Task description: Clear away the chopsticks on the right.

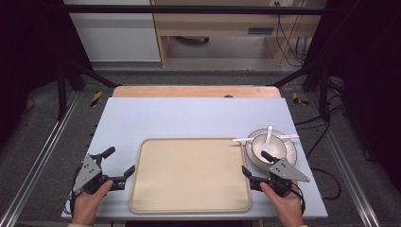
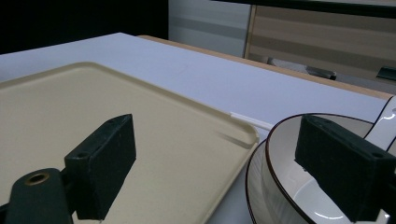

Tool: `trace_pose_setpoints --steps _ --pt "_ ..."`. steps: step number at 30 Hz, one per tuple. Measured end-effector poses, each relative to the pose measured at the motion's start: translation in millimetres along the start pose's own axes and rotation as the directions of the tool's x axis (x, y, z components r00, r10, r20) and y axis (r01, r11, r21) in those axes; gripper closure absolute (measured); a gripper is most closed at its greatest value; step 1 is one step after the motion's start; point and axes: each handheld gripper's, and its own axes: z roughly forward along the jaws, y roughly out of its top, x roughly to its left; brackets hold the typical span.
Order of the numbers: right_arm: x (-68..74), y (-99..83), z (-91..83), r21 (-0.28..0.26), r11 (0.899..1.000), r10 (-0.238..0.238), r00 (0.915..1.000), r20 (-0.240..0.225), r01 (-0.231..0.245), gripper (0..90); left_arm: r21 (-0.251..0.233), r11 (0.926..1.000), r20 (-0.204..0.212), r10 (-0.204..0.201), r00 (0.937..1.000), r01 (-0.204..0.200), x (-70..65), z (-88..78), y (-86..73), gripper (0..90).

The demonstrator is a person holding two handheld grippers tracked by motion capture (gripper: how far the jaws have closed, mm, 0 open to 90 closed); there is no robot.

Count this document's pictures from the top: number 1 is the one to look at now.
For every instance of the white plate with dark rim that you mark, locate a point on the white plate with dark rim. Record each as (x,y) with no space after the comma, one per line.
(291,151)

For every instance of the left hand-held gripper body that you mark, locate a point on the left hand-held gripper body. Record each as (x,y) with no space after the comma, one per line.
(87,171)

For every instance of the black curtain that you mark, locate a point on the black curtain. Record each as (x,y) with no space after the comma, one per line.
(31,47)
(365,78)

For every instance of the yellow black floor tape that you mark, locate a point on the yellow black floor tape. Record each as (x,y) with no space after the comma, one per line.
(298,99)
(96,98)

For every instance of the beige rectangular tray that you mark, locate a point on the beige rectangular tray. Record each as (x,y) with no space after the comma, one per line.
(189,175)

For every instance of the person's right hand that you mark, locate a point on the person's right hand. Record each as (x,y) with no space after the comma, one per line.
(285,206)

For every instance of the white chopstick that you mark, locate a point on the white chopstick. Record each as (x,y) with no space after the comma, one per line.
(242,139)

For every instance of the white ceramic bowl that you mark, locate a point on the white ceramic bowl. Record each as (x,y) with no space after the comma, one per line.
(279,148)

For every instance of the black chair wheel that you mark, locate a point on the black chair wheel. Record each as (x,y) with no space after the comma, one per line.
(193,39)

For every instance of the white cabinet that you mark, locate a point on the white cabinet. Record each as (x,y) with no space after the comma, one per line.
(116,34)

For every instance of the light wooden desk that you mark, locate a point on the light wooden desk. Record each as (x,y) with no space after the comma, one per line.
(217,25)

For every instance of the black metal crossbar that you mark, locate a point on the black metal crossbar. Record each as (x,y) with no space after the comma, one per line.
(189,9)

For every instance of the person's left hand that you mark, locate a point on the person's left hand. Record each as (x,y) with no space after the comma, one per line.
(88,203)

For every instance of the wooden table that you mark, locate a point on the wooden table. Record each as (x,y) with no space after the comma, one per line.
(189,91)

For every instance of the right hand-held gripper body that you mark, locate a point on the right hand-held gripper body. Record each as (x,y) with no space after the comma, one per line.
(285,172)

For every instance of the pale blue table board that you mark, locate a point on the pale blue table board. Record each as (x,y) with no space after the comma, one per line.
(189,118)

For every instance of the black metal stand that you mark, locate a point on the black metal stand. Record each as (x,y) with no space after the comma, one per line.
(63,88)
(323,91)

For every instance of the aluminium floor rail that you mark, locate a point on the aluminium floor rail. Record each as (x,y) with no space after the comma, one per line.
(41,157)
(350,176)

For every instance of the white ceramic spoon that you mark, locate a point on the white ceramic spoon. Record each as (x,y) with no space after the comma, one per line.
(269,135)

